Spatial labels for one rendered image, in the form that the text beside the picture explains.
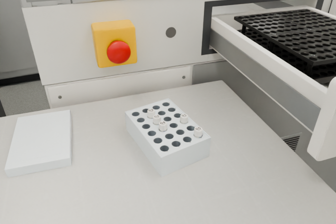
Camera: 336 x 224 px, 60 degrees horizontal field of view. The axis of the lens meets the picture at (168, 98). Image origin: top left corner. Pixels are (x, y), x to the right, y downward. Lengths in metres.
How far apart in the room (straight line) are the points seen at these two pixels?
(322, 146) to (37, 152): 0.38
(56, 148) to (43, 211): 0.10
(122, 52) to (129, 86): 0.13
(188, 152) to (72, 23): 0.30
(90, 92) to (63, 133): 0.14
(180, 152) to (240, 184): 0.09
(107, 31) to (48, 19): 0.10
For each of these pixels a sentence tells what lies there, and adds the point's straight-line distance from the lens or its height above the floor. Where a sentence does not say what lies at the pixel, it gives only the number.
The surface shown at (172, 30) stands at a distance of 0.59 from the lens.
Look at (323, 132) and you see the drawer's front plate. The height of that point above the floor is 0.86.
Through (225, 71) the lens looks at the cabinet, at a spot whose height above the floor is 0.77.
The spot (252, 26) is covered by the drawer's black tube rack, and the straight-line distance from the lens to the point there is 0.56.
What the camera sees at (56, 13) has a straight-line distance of 0.54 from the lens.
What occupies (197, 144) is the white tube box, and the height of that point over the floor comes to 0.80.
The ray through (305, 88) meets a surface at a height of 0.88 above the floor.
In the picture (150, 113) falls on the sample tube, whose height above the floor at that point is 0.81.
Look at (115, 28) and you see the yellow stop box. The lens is 0.51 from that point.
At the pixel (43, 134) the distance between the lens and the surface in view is 0.51.
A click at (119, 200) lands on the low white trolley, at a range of 0.40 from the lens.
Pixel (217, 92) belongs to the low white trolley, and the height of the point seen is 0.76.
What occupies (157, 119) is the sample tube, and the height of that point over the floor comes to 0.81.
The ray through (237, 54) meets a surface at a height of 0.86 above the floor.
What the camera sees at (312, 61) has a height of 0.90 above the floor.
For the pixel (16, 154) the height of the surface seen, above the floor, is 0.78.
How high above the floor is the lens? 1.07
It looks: 33 degrees down
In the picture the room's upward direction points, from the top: straight up
